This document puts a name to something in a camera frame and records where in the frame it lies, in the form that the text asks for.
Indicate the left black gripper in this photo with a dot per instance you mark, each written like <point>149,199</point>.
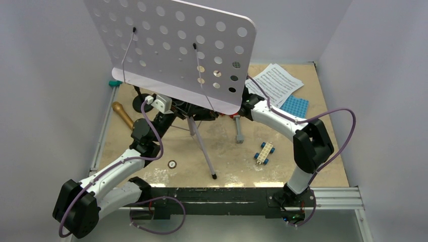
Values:
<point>179,106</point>

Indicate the sheet music page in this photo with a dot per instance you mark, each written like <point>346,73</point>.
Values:
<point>277,84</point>

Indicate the lavender tripod music stand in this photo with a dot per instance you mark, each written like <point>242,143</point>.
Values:
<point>186,51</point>

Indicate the gold microphone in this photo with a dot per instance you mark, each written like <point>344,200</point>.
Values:
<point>120,111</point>

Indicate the black microphone stand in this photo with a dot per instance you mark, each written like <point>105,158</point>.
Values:
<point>138,100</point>

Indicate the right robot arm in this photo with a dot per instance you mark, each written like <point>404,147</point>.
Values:
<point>312,145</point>

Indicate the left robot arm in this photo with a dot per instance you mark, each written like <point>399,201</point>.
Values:
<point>82,204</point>

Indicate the red and grey lego hammer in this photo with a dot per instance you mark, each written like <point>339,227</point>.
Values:
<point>239,136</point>

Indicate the light blue lego baseplate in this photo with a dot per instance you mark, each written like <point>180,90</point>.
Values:
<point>295,106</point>

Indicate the white blue lego car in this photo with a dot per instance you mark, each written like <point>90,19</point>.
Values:
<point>262,156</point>

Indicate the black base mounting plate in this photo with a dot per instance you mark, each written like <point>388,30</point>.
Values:
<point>269,203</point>

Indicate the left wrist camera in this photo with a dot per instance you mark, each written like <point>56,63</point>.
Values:
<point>161,102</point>

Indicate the teal clamp on rail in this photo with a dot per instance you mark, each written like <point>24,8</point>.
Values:
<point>115,83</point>

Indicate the aluminium frame rail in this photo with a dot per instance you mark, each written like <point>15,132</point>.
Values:
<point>104,129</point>

